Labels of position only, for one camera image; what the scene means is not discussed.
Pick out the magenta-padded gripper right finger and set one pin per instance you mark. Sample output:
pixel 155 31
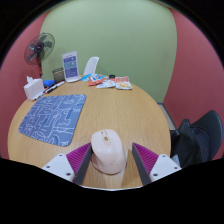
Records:
pixel 164 165

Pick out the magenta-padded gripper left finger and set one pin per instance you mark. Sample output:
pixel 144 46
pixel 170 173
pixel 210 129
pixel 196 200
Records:
pixel 57 164

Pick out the pale pink computer mouse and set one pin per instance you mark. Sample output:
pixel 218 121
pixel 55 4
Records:
pixel 108 151

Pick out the blue patterned mouse pad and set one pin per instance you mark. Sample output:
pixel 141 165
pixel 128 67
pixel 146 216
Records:
pixel 53 118

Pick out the black office chair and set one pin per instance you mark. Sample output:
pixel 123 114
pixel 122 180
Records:
pixel 211 128

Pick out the black-capped white marker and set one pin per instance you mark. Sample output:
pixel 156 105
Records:
pixel 40 95

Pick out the red-capped white marker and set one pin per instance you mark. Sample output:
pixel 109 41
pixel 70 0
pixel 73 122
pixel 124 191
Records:
pixel 55 87

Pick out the white tissue box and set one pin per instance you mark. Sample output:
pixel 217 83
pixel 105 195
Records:
pixel 34 89

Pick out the blue whiteboard eraser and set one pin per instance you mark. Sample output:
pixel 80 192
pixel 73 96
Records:
pixel 48 83

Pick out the black mesh pen cup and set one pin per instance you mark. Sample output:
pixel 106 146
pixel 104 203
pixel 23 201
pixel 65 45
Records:
pixel 58 76

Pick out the yellow-white snack packet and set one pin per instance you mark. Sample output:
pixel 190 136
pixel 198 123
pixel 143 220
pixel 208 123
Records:
pixel 124 86

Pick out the light blue snack packet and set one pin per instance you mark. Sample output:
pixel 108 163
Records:
pixel 85 77

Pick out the white snack packet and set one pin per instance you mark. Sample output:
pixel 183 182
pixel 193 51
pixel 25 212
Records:
pixel 106 83

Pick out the red-orange snack packet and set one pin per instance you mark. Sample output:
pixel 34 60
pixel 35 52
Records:
pixel 121 79

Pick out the acrylic sign stand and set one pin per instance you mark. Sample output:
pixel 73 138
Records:
pixel 71 66

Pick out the small black object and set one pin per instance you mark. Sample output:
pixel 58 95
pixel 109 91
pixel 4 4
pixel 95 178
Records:
pixel 112 76

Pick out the white plastic chair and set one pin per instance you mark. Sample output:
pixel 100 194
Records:
pixel 91 66

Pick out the black standing fan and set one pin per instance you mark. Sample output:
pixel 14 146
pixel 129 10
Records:
pixel 39 47

